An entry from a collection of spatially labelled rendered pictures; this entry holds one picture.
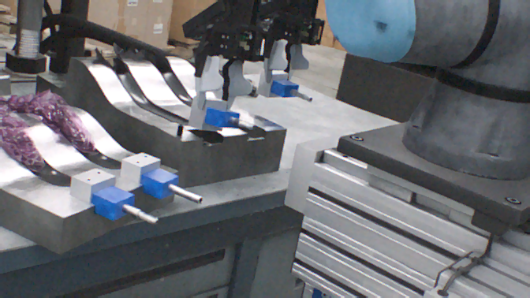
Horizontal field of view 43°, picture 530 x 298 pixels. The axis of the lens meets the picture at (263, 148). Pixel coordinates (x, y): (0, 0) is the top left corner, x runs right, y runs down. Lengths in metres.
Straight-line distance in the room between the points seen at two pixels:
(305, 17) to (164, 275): 0.57
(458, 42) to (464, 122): 0.10
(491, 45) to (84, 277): 0.70
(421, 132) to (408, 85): 4.43
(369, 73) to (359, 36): 4.67
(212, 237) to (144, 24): 4.14
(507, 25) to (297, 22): 0.69
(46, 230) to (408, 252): 0.46
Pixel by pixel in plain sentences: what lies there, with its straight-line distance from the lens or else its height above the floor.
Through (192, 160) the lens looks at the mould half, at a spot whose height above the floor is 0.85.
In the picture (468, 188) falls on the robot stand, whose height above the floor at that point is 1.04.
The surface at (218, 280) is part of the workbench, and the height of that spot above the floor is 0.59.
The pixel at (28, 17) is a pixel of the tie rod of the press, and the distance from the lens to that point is 1.78.
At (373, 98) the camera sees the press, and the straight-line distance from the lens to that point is 5.35.
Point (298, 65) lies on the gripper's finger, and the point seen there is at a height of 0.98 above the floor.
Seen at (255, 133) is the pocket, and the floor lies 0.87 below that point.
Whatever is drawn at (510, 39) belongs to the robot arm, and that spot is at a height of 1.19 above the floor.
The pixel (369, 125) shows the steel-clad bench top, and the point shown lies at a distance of 1.82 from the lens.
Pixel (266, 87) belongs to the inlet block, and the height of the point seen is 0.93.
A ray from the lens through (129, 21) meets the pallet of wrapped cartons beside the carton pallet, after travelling 5.18.
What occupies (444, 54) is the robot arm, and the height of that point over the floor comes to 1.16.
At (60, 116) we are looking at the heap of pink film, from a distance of 1.13.
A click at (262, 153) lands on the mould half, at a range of 1.28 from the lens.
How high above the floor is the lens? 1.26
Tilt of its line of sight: 18 degrees down
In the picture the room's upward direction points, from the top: 11 degrees clockwise
